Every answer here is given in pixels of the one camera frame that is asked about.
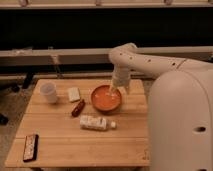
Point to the orange ceramic bowl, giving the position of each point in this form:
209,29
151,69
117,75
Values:
104,100

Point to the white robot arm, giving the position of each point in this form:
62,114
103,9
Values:
180,107

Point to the wooden table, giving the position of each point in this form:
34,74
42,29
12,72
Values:
62,143

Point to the white rectangular sponge block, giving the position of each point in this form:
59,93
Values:
73,94

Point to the red-brown snack packet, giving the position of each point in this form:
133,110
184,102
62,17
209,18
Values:
77,110

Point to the white plastic bottle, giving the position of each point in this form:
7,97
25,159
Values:
96,123

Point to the grey metal rail bench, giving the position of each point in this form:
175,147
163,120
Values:
79,63

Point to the white plastic cup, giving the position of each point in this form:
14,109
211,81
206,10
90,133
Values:
48,91

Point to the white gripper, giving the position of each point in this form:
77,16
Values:
120,78

